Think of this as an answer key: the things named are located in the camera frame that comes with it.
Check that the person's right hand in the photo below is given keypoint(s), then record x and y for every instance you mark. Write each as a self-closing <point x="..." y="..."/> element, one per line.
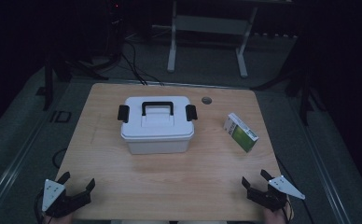
<point x="277" y="217"/>

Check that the black tripod stand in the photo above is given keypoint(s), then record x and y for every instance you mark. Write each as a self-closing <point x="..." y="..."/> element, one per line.
<point x="305" y="90"/>
<point x="58" y="71"/>

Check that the green and white carton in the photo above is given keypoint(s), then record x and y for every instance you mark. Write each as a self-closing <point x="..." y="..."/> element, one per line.
<point x="243" y="135"/>

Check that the metal floor rail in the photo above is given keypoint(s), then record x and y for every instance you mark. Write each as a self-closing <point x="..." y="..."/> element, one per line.
<point x="17" y="161"/>
<point x="325" y="174"/>

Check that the person's left hand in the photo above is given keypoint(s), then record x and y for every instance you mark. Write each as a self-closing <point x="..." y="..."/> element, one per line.
<point x="58" y="220"/>

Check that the grey round table grommet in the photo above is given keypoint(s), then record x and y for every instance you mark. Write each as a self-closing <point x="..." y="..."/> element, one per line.
<point x="206" y="100"/>

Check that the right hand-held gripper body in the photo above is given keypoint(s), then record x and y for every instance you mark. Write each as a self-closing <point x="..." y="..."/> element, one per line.
<point x="269" y="197"/>

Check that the white plastic storage box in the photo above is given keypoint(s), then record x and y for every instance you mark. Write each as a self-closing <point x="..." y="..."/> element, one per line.
<point x="159" y="145"/>

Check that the dark equipment tower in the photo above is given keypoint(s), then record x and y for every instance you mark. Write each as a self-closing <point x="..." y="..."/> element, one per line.
<point x="116" y="28"/>

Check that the white metal stand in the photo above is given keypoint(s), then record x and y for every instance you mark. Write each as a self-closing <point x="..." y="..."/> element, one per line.
<point x="211" y="25"/>

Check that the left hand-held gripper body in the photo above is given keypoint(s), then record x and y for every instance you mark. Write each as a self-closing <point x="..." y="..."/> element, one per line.
<point x="56" y="202"/>

